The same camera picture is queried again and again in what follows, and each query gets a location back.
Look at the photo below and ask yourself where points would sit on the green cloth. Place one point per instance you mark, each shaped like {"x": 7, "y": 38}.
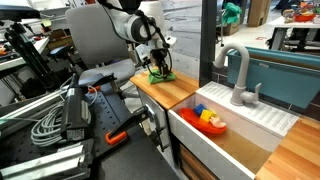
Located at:
{"x": 153, "y": 77}

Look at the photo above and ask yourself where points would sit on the black vertical post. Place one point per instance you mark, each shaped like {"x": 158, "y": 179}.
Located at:
{"x": 207, "y": 44}

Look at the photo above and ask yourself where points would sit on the blue toy block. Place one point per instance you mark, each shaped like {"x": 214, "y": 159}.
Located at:
{"x": 198, "y": 109}

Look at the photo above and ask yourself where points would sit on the cardboard box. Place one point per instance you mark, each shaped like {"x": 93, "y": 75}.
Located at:
{"x": 258, "y": 12}

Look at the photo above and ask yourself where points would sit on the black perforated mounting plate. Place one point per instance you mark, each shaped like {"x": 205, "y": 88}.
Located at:
{"x": 107, "y": 112}

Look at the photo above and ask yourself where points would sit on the black orange clamp rear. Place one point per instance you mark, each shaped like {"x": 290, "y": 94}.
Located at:
{"x": 95, "y": 81}

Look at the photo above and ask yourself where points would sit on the aluminium extrusion rail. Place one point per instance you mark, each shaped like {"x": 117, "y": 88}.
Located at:
{"x": 68, "y": 163}

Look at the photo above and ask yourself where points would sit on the red bowl with toys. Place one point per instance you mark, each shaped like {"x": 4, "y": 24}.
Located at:
{"x": 304, "y": 12}

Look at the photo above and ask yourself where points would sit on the grey office chair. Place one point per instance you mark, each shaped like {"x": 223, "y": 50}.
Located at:
{"x": 101, "y": 50}

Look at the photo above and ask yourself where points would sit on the grey sink faucet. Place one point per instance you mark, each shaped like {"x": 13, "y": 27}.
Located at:
{"x": 240, "y": 95}

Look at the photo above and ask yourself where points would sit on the black camera tripod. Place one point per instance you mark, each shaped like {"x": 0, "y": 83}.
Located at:
{"x": 15, "y": 34}

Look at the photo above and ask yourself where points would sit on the white sink basin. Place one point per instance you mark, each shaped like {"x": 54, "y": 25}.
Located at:
{"x": 253, "y": 132}

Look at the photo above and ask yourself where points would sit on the green bag in background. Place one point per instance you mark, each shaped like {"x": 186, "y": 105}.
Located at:
{"x": 232, "y": 13}

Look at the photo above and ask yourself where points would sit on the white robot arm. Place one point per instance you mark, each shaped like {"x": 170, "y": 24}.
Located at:
{"x": 143, "y": 22}

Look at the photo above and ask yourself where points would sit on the yellow toy block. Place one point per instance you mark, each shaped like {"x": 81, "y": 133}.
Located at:
{"x": 207, "y": 114}

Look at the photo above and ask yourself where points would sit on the black orange clamp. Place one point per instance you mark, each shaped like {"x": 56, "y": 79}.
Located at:
{"x": 95, "y": 81}
{"x": 119, "y": 132}

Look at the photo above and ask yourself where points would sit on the white background table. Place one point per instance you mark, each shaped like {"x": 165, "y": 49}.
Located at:
{"x": 298, "y": 34}

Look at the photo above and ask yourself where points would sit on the black orange clamp front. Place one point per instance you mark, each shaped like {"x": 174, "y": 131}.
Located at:
{"x": 119, "y": 132}

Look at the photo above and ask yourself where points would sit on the black power brick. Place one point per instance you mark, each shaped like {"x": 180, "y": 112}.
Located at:
{"x": 76, "y": 117}

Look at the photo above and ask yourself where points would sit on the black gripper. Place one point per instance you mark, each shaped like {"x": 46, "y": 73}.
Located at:
{"x": 158, "y": 55}

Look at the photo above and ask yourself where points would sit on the pink toy figure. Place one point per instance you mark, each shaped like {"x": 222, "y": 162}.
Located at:
{"x": 217, "y": 122}

